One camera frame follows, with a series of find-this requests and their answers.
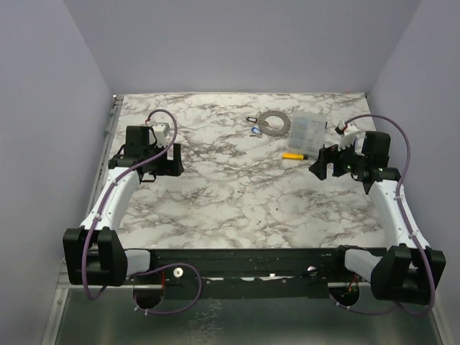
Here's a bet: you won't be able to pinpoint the keys with blue tag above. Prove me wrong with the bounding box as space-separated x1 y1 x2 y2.
246 116 265 138

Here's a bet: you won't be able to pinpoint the perforated metal ring disc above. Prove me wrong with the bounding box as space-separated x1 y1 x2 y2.
258 110 291 137

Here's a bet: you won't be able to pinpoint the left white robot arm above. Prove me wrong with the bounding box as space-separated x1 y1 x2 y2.
63 122 183 287

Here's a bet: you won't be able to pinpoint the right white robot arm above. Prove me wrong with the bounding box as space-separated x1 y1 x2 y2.
309 131 446 305

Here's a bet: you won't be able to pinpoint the clear plastic organizer box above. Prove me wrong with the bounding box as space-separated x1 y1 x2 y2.
287 111 327 160

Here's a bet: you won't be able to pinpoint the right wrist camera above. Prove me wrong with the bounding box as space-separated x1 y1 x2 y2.
335 122 364 151

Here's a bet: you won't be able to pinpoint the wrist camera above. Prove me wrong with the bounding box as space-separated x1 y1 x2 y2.
149 122 170 148
335 122 364 151

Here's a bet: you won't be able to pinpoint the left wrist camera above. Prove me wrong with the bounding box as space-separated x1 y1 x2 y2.
149 122 170 148

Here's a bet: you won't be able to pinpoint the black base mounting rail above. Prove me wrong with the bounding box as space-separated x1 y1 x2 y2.
125 247 355 300

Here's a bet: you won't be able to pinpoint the aluminium frame rail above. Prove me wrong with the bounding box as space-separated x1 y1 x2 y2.
40 95 124 344

